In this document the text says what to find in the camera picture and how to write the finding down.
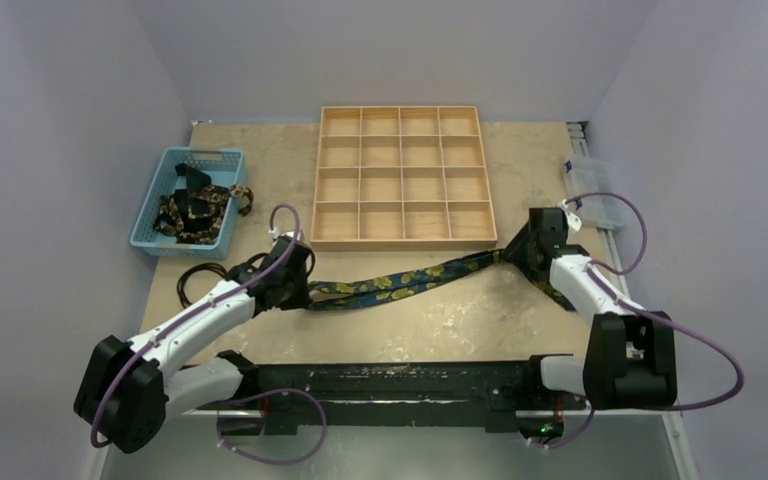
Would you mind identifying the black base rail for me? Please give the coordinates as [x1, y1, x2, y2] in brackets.
[205, 360, 586, 437]

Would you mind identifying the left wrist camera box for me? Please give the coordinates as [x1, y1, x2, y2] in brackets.
[268, 227, 304, 246]

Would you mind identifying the black tie in basket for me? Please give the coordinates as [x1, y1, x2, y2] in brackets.
[172, 163, 212, 219]

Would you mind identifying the black coiled cable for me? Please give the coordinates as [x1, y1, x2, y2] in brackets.
[177, 261, 259, 309]

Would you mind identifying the wooden compartment tray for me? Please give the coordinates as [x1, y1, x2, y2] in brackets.
[310, 105, 498, 251]

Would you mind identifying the blue plastic basket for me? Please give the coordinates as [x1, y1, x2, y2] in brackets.
[130, 147, 253, 259]

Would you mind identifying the leopard print tie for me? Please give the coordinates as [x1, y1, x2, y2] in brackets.
[153, 184, 254, 245]

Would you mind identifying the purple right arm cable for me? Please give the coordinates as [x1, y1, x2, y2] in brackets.
[566, 192, 745, 412]

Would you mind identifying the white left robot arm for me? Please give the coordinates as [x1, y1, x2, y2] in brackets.
[73, 234, 313, 453]

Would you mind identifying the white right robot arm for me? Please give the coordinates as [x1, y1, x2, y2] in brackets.
[501, 207, 677, 410]

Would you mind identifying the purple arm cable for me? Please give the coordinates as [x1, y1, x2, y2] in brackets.
[89, 203, 303, 449]
[566, 192, 745, 412]

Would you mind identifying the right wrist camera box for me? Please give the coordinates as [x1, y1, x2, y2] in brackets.
[557, 200, 583, 235]

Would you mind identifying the blue floral tie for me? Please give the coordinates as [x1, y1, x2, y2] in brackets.
[304, 248, 581, 314]

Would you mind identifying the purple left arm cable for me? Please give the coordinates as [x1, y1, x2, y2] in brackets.
[89, 203, 303, 449]

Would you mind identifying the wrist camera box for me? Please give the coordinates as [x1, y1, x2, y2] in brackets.
[268, 227, 304, 246]
[557, 200, 583, 235]

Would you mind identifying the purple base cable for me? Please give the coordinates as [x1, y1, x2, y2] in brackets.
[215, 388, 327, 465]

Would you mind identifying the clear plastic box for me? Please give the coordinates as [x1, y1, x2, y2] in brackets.
[562, 156, 629, 231]

